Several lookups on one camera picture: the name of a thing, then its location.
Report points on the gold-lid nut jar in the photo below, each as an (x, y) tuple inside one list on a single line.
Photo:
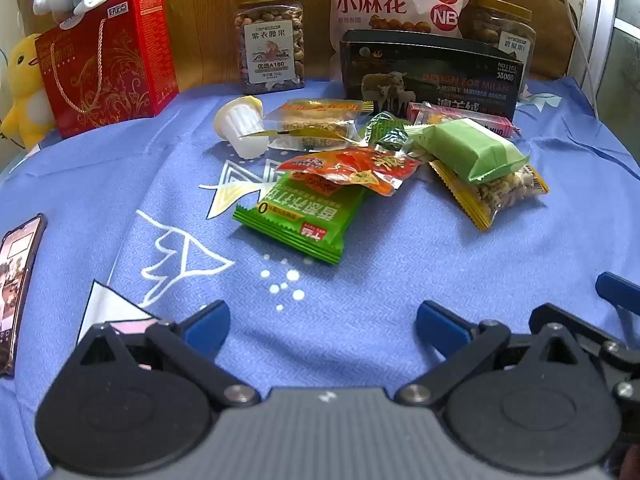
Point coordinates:
[(270, 45)]

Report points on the clear cracker packet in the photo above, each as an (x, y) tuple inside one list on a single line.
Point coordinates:
[(310, 125)]

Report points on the yellow-edged nut packet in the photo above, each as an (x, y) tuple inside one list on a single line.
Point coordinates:
[(500, 192)]

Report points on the dark green snack packet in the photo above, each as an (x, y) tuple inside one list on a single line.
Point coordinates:
[(387, 132)]

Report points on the green biscuit packet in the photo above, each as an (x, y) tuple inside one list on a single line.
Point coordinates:
[(300, 220)]

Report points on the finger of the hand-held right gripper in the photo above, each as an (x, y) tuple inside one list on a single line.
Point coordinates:
[(620, 292), (590, 327)]

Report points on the smartphone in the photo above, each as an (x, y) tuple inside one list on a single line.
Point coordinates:
[(15, 285)]

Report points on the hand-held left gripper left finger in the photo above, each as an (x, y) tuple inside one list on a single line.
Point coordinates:
[(207, 327)]

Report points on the white jelly cup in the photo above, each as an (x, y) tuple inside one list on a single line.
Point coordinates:
[(240, 125)]

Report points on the blue printed cloth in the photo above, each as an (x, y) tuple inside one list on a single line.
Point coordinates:
[(400, 260)]

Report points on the red gift box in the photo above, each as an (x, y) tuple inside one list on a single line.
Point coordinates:
[(115, 75)]

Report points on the light green snack packet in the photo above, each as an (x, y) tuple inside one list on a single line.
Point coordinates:
[(470, 150)]

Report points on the brown leather pad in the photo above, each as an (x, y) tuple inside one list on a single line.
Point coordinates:
[(555, 10)]

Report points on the pink snack packet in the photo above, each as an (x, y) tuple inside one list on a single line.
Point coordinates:
[(495, 122)]

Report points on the gold-lid pecan jar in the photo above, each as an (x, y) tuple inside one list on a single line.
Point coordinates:
[(505, 30)]

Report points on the white door frame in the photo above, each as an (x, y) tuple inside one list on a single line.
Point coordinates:
[(605, 35)]

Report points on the yellow duck plush toy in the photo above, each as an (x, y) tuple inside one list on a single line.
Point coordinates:
[(25, 90)]

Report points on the red orange snack packet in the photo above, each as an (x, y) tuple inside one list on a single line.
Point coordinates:
[(350, 165)]

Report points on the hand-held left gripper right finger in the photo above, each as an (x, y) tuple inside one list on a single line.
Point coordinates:
[(440, 327)]

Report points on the black tin box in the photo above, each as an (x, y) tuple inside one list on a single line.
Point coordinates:
[(450, 85)]

